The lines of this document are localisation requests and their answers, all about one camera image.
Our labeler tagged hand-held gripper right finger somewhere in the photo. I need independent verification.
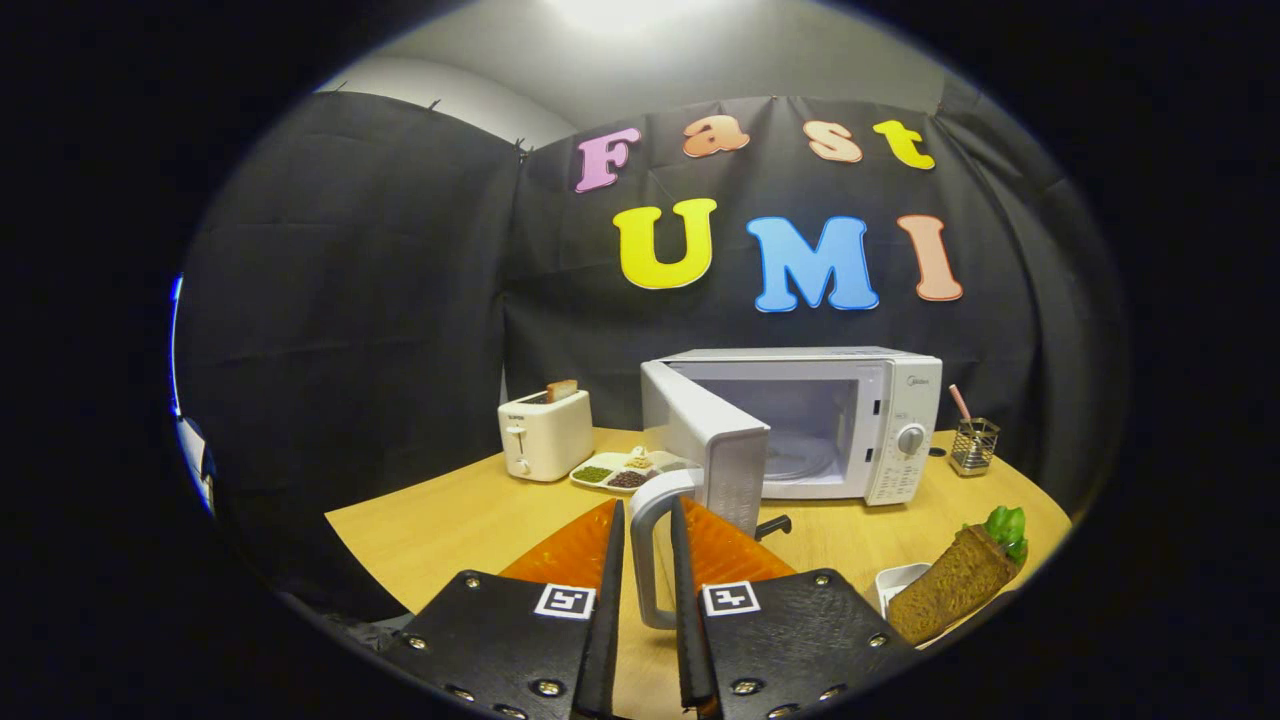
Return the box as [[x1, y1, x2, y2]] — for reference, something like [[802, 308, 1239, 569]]
[[668, 495, 922, 720]]

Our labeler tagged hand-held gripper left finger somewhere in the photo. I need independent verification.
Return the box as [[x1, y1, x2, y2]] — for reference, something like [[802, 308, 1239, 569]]
[[385, 498, 627, 720]]

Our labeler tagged brown bread lettuce sandwich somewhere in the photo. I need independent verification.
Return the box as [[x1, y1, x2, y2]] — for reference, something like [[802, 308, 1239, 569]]
[[887, 505, 1030, 647]]

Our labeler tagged white microwave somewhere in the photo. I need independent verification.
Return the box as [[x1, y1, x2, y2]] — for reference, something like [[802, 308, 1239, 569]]
[[628, 346, 944, 632]]

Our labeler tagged glass microwave turntable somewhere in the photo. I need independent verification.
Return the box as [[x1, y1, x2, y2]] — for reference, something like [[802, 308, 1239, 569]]
[[764, 431, 843, 484]]

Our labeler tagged white divided grain plate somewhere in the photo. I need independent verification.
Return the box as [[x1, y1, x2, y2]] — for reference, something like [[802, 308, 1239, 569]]
[[569, 446, 693, 494]]

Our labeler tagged white toaster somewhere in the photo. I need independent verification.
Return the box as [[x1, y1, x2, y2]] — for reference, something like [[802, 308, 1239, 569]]
[[497, 388, 596, 484]]

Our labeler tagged white square plate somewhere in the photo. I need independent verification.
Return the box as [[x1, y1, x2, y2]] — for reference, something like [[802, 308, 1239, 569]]
[[874, 562, 1011, 651]]

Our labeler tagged wire mesh utensil holder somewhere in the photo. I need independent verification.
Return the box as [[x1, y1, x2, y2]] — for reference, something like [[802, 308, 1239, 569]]
[[948, 416, 1002, 477]]

